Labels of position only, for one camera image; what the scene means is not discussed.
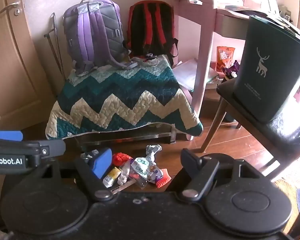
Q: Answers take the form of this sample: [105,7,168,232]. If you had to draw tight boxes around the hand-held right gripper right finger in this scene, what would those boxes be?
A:
[179,149,262,200]

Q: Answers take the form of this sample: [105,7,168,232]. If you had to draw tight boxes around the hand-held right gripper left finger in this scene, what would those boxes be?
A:
[40,148,115,202]

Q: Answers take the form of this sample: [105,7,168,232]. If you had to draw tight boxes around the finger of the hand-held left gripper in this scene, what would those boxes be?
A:
[0,139,66,160]
[0,129,23,142]

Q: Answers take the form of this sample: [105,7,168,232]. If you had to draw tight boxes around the brown snack bar wrapper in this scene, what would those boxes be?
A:
[111,179,136,193]

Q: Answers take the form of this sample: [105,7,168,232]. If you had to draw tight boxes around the dark green deer print bin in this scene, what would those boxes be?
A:
[233,14,300,124]

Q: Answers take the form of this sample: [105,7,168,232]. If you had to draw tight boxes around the yellow white packet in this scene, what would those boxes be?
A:
[102,167,122,188]

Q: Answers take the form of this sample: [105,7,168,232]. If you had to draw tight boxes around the grey foil wrapper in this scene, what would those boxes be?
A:
[80,149,100,162]

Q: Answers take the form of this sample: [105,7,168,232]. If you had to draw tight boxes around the red crumpled wrapper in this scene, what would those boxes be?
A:
[112,152,132,167]

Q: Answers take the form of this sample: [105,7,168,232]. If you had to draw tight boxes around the orange red wrapper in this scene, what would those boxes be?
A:
[154,168,171,188]

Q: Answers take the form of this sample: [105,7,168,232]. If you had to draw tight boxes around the white printed snack packet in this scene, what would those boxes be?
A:
[129,156,165,185]

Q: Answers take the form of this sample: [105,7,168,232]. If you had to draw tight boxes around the teal zigzag quilt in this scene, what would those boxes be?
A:
[45,54,204,140]

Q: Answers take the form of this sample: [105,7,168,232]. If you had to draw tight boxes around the beige wooden door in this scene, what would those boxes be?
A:
[0,0,59,132]

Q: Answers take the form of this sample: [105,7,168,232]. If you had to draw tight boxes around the white paper stack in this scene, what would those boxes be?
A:
[172,58,199,92]

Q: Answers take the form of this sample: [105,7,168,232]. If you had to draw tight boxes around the purple snack bag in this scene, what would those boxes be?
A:
[222,60,241,78]

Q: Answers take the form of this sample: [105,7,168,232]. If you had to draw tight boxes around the orange snack bag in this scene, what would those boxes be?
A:
[216,46,237,72]

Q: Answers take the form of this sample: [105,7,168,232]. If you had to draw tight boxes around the striped colourful cloth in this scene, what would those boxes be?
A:
[272,162,300,240]

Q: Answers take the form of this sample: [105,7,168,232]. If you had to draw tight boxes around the purple grey backpack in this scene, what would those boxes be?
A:
[62,0,141,77]

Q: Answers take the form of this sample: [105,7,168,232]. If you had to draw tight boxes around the pink plastic chair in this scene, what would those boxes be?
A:
[171,0,300,141]

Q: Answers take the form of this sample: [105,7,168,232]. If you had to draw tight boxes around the red black backpack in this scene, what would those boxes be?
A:
[124,1,180,67]

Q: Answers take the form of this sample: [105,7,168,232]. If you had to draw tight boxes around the thin metal bow frame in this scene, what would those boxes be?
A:
[43,12,66,78]

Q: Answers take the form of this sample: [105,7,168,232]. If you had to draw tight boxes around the silver door handle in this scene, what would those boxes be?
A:
[0,1,21,13]

